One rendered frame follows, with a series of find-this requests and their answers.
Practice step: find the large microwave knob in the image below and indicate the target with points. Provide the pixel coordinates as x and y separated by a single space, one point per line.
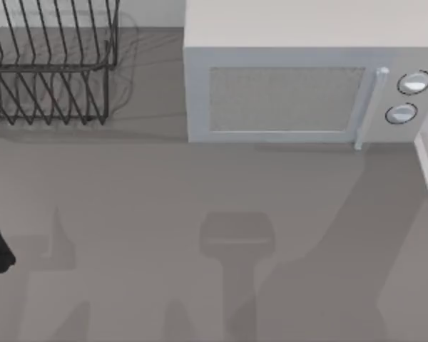
413 82

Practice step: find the small microwave knob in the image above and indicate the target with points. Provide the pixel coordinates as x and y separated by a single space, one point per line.
401 113

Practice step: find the microwave door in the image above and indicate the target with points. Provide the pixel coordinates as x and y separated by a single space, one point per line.
285 99

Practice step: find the pale microwave oven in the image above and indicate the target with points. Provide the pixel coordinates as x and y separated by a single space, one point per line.
306 32

